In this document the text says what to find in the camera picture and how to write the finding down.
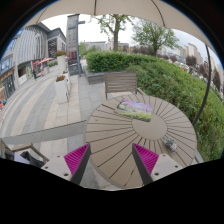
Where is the beige patio umbrella canopy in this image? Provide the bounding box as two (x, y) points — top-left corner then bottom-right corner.
(26, 0), (214, 50)

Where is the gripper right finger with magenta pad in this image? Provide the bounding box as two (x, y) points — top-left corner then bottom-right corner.
(132, 143), (182, 185)

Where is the tall advertising sign pillar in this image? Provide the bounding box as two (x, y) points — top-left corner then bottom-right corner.
(66, 14), (84, 75)

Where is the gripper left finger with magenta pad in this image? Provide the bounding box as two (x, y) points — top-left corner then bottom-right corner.
(42, 144), (91, 185)

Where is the far white flower planter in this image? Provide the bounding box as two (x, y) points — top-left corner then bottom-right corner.
(55, 50), (66, 73)

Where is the white flower planter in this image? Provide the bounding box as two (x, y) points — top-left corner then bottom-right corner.
(55, 50), (66, 73)
(55, 75), (69, 103)

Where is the wooden chair at left edge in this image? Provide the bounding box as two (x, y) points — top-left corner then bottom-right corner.
(0, 138), (49, 168)

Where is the green trimmed hedge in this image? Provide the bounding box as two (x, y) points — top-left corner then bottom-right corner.
(85, 51), (224, 161)

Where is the curved dark umbrella pole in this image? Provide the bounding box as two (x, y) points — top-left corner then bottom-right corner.
(191, 44), (213, 128)

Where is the round slatted wooden table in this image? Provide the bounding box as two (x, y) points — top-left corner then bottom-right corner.
(85, 94), (197, 189)

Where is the grey slatted wooden chair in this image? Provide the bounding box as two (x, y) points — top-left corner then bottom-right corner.
(104, 72), (144, 95)

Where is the near white flower planter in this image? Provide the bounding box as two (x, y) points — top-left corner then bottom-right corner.
(55, 75), (69, 103)

